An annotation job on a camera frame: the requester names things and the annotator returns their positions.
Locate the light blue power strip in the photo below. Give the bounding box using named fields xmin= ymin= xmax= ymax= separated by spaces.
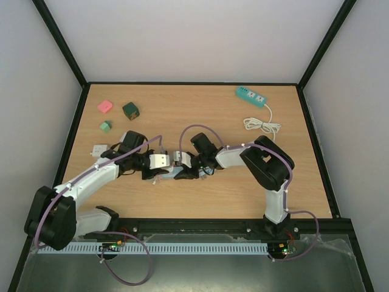
xmin=160 ymin=171 xmax=179 ymax=179

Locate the white cube socket adapter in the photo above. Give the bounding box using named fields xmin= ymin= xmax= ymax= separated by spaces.
xmin=90 ymin=144 xmax=109 ymax=158

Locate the light green cube plug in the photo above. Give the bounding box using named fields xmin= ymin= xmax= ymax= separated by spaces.
xmin=100 ymin=120 xmax=112 ymax=133

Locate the dark green cube socket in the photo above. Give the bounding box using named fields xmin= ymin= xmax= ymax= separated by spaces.
xmin=122 ymin=102 xmax=140 ymax=120

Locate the white power cord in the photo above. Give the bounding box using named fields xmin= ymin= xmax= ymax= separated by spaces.
xmin=243 ymin=103 xmax=282 ymax=141

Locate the pink plug adapter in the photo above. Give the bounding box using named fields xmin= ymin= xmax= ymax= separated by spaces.
xmin=97 ymin=100 xmax=113 ymax=114

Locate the teal power strip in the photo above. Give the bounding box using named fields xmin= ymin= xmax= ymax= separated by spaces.
xmin=235 ymin=86 xmax=267 ymax=108

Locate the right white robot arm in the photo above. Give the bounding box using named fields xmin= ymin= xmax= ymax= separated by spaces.
xmin=173 ymin=133 xmax=295 ymax=238

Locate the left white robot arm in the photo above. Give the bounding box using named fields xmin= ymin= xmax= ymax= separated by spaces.
xmin=24 ymin=131 xmax=170 ymax=251

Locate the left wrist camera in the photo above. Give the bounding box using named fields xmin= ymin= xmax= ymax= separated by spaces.
xmin=149 ymin=154 xmax=170 ymax=170

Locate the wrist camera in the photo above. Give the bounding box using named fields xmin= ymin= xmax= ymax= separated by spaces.
xmin=149 ymin=154 xmax=170 ymax=170
xmin=173 ymin=150 xmax=192 ymax=168

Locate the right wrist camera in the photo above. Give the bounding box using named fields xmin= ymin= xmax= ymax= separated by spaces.
xmin=173 ymin=150 xmax=192 ymax=168

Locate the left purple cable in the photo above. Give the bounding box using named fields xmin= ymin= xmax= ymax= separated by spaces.
xmin=34 ymin=135 xmax=168 ymax=287

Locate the black aluminium frame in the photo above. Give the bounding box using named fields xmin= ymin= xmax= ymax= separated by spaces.
xmin=7 ymin=0 xmax=376 ymax=292

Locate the slotted cable duct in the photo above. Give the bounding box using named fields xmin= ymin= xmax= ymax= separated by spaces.
xmin=38 ymin=242 xmax=268 ymax=255

